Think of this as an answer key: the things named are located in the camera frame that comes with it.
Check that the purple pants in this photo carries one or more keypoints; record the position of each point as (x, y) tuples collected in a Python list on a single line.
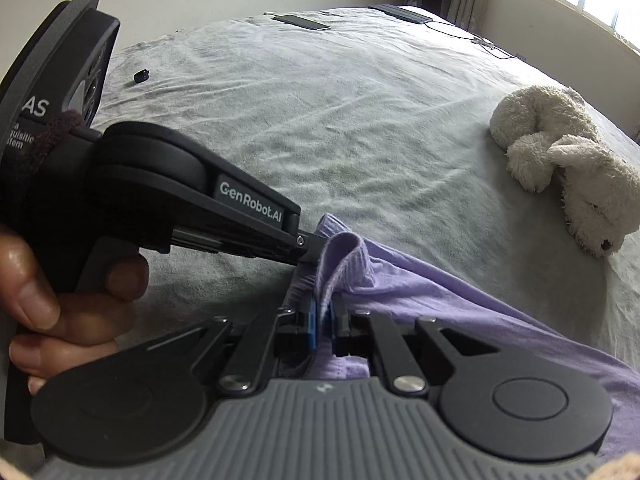
[(450, 300)]

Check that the dark tablet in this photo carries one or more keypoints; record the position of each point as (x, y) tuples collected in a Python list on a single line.
[(400, 13)]

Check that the black phone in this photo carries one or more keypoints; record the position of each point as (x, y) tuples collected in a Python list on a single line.
[(300, 22)]

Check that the dark knitted sleeve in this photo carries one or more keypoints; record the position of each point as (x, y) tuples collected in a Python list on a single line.
[(57, 135)]

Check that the small black clip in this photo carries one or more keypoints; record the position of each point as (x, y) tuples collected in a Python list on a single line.
[(141, 76)]

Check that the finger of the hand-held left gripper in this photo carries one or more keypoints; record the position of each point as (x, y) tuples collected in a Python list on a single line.
[(312, 249)]

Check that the grey bed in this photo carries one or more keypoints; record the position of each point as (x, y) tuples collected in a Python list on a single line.
[(325, 125)]

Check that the white plush dog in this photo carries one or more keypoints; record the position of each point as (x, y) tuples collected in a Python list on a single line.
[(575, 160)]

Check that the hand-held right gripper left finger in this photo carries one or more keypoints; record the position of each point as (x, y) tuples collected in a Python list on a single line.
[(311, 325)]

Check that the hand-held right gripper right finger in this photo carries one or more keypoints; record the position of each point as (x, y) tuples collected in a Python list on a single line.
[(337, 330)]

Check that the person's left hand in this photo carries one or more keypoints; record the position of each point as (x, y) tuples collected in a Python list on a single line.
[(30, 280)]

